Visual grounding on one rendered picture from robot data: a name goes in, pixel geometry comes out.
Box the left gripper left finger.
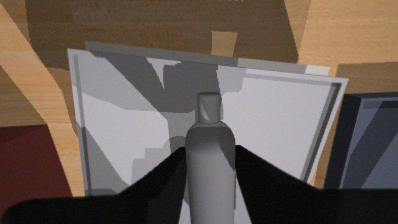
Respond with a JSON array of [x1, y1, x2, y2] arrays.
[[1, 147, 187, 224]]

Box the grey gas cylinder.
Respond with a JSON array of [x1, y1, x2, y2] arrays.
[[185, 92, 237, 224]]

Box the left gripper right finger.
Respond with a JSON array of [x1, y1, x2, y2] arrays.
[[235, 145, 398, 224]]

